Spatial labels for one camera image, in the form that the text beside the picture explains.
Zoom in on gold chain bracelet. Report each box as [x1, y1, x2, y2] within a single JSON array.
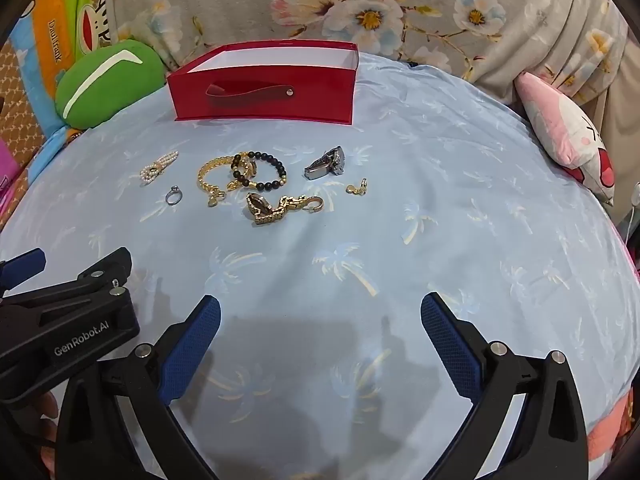
[[196, 156, 241, 208]]

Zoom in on pearl brooch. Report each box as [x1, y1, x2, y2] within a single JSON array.
[[140, 150, 180, 187]]

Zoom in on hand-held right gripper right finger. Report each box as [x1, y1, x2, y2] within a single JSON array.
[[421, 293, 591, 480]]

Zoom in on person's left hand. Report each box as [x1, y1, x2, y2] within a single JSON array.
[[26, 391, 60, 467]]

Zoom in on white cable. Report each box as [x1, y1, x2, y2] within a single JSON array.
[[625, 182, 640, 241]]

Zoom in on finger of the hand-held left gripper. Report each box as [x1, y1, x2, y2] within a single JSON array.
[[0, 248, 48, 292], [0, 247, 134, 334]]

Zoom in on red box with strap handle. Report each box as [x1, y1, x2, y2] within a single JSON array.
[[166, 42, 360, 126]]

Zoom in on green cushion with white stripe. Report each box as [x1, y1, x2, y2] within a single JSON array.
[[54, 39, 167, 128]]

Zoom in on salmon cloth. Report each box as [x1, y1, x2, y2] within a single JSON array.
[[585, 390, 633, 461]]

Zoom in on pink cloth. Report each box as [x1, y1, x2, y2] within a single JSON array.
[[0, 140, 23, 196]]

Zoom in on silver gem ring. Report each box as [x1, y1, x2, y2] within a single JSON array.
[[304, 145, 347, 180]]

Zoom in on pink and white plush pillow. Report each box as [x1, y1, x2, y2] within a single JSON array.
[[515, 71, 615, 206]]

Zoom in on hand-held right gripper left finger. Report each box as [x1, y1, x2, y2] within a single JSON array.
[[54, 295, 222, 480]]

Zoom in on black bead bracelet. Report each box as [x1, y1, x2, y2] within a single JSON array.
[[231, 150, 288, 192]]

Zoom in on brown patterned mat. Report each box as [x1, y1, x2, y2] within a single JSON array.
[[0, 35, 56, 221]]

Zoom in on light blue palm-print sheet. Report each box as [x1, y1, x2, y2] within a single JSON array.
[[0, 50, 640, 480]]

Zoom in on grey floral blanket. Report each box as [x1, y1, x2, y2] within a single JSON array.
[[102, 0, 640, 146]]

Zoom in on colourful cartoon printed blanket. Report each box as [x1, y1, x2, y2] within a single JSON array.
[[10, 0, 118, 136]]

